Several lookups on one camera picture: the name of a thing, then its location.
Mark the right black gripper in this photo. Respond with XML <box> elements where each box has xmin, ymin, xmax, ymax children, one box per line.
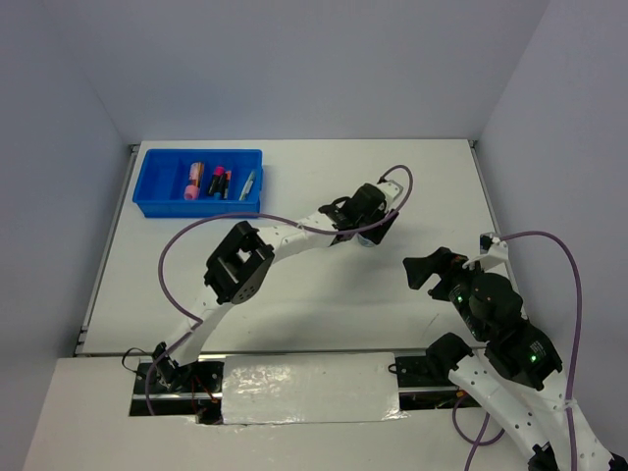
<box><xmin>401</xmin><ymin>243</ymin><xmax>492</xmax><ymax>339</ymax></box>

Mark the blue slime jar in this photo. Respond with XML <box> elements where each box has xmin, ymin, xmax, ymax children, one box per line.
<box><xmin>356</xmin><ymin>234</ymin><xmax>376</xmax><ymax>248</ymax></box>

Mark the blue thin pen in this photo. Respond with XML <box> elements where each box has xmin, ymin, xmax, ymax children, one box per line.
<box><xmin>238</xmin><ymin>170</ymin><xmax>257</xmax><ymax>201</ymax></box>

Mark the orange black highlighter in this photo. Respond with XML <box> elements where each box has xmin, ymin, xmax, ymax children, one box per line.
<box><xmin>221</xmin><ymin>170</ymin><xmax>232</xmax><ymax>200</ymax></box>

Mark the pink black highlighter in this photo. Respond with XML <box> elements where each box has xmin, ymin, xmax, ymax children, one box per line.
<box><xmin>207</xmin><ymin>166</ymin><xmax>225</xmax><ymax>196</ymax></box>

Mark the pink crayon tube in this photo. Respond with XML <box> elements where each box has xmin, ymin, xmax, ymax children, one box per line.
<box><xmin>183</xmin><ymin>162</ymin><xmax>204</xmax><ymax>201</ymax></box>

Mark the blue black highlighter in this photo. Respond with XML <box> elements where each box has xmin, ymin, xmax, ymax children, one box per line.
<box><xmin>212</xmin><ymin>173</ymin><xmax>228</xmax><ymax>199</ymax></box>

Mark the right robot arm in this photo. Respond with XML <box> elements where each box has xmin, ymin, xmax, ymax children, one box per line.
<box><xmin>403</xmin><ymin>237</ymin><xmax>627</xmax><ymax>470</ymax></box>

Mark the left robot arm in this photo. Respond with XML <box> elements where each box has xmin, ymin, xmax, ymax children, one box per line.
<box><xmin>145</xmin><ymin>178</ymin><xmax>408</xmax><ymax>393</ymax></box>

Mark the silver foil plate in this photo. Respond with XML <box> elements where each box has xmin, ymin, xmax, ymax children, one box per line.
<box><xmin>221</xmin><ymin>352</ymin><xmax>405</xmax><ymax>425</ymax></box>

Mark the blue compartment tray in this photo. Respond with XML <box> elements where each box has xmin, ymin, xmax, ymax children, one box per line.
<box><xmin>132</xmin><ymin>148</ymin><xmax>264</xmax><ymax>218</ymax></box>

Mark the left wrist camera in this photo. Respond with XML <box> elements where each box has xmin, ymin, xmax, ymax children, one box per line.
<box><xmin>376</xmin><ymin>180</ymin><xmax>403</xmax><ymax>206</ymax></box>

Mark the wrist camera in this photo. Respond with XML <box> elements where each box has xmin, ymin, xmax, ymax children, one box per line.
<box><xmin>463</xmin><ymin>233</ymin><xmax>508</xmax><ymax>272</ymax></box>
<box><xmin>376</xmin><ymin>180</ymin><xmax>403</xmax><ymax>206</ymax></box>

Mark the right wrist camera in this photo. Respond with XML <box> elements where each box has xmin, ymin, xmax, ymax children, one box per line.
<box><xmin>463</xmin><ymin>233</ymin><xmax>508</xmax><ymax>272</ymax></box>

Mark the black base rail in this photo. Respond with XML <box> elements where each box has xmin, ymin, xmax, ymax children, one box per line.
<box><xmin>129</xmin><ymin>352</ymin><xmax>461</xmax><ymax>426</ymax></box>

